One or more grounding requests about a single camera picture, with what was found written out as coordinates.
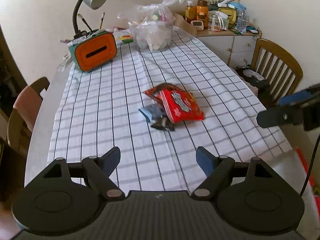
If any clear plastic bag container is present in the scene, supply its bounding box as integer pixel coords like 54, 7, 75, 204
117, 0, 186, 51

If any red chips bag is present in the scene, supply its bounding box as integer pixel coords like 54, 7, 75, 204
160, 90, 204, 124

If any black bag on chair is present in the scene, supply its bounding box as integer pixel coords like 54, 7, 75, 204
235, 67, 273, 108

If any amber liquid bottle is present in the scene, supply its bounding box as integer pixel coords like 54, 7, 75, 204
185, 0, 196, 23

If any white drawer cabinet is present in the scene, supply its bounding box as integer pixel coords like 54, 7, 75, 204
197, 29, 262, 68

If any white kitchen timer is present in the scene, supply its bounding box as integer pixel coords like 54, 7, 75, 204
190, 20, 204, 31

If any orange foil snack bag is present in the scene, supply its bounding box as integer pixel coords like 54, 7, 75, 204
143, 82, 183, 105

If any white checkered tablecloth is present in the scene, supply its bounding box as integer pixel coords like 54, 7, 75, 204
47, 28, 291, 192

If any wooden chair right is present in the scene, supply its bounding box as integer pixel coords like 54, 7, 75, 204
251, 38, 303, 106

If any light blue snack packet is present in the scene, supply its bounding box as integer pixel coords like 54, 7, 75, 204
139, 103, 166, 123

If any orange thermos bottle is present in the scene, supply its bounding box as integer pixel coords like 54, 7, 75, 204
196, 0, 208, 28

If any dark brown snack packet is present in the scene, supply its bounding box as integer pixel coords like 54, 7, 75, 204
150, 116, 175, 131

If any wooden chair with pink cloth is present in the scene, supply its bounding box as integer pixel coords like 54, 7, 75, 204
7, 77, 50, 157

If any colourful paper box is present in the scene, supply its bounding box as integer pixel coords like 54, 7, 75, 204
113, 29, 133, 47

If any clear water bottle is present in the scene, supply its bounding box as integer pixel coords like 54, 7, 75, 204
235, 9, 248, 34

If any yellow lunch box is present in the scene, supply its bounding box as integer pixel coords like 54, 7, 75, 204
218, 7, 237, 27

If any cardboard box on cabinet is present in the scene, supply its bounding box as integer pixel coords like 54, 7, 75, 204
173, 13, 197, 37

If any orange teal tissue box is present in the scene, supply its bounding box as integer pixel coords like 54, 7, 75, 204
68, 30, 117, 72

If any red white cardboard box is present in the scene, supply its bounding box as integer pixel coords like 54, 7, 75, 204
268, 148, 319, 234

